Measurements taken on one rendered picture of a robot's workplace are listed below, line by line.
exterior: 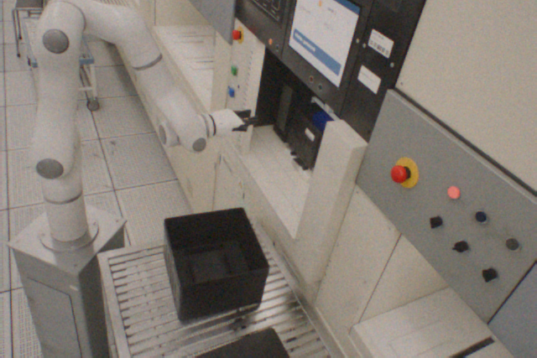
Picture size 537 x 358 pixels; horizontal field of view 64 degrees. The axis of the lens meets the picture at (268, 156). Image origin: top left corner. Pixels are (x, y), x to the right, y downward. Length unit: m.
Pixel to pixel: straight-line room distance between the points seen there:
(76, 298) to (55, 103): 0.71
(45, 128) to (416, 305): 1.22
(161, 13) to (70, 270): 2.00
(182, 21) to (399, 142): 2.39
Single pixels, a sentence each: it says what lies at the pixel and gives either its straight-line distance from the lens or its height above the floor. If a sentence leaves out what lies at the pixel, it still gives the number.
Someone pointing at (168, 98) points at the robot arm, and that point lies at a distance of 1.28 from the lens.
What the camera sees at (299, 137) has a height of 1.02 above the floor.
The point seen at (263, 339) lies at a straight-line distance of 1.30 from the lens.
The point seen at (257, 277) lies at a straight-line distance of 1.36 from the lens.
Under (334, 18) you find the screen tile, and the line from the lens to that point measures 1.18.
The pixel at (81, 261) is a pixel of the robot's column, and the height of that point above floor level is 0.76.
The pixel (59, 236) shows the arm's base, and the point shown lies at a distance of 1.63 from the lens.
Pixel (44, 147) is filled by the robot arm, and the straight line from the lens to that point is 1.35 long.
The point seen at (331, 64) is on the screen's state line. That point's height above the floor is 1.51.
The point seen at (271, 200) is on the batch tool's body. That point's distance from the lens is 1.65.
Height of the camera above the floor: 1.96
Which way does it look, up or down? 36 degrees down
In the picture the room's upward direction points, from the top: 11 degrees clockwise
